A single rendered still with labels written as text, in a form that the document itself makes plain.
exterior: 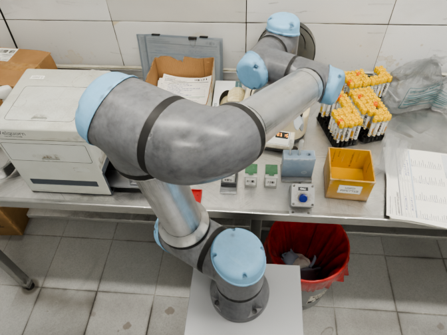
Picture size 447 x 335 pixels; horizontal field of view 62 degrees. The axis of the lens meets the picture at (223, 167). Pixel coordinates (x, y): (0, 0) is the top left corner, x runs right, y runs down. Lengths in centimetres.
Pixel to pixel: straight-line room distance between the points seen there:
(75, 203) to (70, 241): 103
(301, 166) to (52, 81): 82
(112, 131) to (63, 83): 76
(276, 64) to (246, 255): 40
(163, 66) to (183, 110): 111
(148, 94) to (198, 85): 103
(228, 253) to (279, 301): 26
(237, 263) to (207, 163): 37
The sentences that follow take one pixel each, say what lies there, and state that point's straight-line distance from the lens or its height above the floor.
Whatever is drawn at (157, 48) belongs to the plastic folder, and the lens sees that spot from 159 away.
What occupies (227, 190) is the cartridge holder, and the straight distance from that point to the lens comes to 121.
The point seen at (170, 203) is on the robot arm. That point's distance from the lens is 68.
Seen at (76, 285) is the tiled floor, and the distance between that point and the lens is 218.
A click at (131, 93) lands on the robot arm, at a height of 156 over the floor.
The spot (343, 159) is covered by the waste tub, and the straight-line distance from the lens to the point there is 129.
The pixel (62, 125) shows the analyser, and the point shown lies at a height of 118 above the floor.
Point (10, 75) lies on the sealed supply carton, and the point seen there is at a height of 106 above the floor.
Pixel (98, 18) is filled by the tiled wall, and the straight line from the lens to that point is 162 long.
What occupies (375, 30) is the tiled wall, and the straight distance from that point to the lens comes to 158.
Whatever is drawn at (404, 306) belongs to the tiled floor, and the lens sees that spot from 214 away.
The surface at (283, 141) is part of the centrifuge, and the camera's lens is 132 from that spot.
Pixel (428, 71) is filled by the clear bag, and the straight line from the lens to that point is 158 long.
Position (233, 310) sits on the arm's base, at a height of 97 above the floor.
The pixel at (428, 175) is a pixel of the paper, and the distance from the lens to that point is 139.
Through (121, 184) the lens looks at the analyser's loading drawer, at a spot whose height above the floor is 91.
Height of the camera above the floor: 186
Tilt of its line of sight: 50 degrees down
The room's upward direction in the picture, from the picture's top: 3 degrees counter-clockwise
